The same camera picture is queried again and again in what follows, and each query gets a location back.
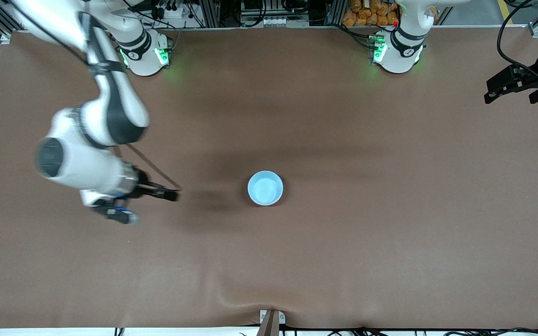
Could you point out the metal table edge clamp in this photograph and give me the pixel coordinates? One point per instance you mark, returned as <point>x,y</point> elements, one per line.
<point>271,322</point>

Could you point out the orange packaged goods pile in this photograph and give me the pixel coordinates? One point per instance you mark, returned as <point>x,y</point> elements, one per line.
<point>371,13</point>

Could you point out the light blue bowl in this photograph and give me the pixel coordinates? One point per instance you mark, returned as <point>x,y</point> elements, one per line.
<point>265,188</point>

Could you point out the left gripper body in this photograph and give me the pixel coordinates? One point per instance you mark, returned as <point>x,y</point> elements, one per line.
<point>528,79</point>

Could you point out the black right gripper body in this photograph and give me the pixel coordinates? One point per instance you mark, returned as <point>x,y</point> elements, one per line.
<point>143,183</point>

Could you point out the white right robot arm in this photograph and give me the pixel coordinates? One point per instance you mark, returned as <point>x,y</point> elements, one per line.
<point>96,116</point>

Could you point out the white power strip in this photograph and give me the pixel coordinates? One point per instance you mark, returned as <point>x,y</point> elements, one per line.
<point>172,11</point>

